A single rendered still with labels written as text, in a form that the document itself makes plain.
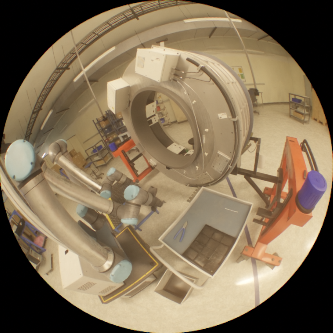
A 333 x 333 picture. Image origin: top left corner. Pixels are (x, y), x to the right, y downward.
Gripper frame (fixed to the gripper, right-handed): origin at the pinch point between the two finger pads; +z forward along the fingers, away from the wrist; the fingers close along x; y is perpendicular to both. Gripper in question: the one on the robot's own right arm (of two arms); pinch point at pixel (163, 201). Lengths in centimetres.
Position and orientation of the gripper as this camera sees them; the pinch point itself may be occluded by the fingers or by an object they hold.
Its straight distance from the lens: 91.0
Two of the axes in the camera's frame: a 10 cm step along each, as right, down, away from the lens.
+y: -4.1, 8.7, -2.6
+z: 4.6, 4.4, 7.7
